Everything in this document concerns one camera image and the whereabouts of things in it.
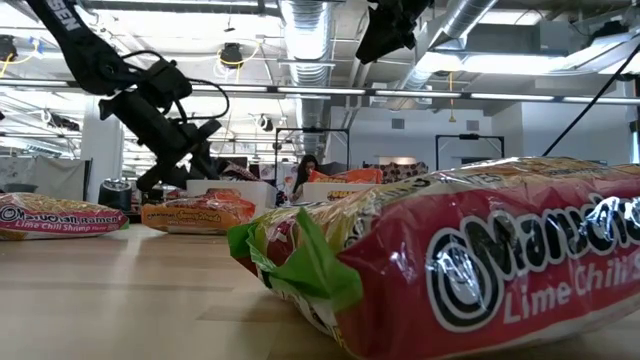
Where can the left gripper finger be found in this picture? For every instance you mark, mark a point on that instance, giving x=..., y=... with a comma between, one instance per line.
x=155, y=177
x=207, y=162

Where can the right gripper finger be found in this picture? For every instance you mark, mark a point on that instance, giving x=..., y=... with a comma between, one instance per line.
x=385, y=45

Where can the black Maruchan noodle pack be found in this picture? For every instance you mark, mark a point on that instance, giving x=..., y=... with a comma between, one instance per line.
x=240, y=172

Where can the Maruchan lime chili shrimp pack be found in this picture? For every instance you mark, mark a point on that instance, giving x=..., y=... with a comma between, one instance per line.
x=475, y=275
x=60, y=220

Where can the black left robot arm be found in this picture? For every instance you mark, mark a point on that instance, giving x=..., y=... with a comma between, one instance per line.
x=75, y=35

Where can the black round bin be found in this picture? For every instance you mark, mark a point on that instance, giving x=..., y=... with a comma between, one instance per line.
x=115, y=195

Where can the white pillar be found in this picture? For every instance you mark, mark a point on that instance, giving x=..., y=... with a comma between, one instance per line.
x=102, y=150

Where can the long LED strip light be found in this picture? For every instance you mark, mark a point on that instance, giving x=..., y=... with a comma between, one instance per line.
x=320, y=90

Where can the grey cloth partition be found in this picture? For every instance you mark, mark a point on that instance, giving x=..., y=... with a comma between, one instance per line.
x=57, y=175

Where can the person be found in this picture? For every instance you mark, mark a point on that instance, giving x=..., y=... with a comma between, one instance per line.
x=305, y=170

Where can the rectangular ceiling light panel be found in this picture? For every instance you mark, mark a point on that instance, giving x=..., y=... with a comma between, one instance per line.
x=500, y=65

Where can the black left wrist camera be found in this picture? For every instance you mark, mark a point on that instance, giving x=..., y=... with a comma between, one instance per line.
x=205, y=132

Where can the silver round air duct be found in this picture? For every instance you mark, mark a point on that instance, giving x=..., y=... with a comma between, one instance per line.
x=305, y=40
x=460, y=20

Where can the black metal frame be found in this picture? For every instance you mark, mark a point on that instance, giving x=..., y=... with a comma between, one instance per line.
x=470, y=136
x=310, y=130

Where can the black hanging ceiling camera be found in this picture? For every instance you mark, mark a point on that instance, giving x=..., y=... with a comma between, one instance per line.
x=231, y=54

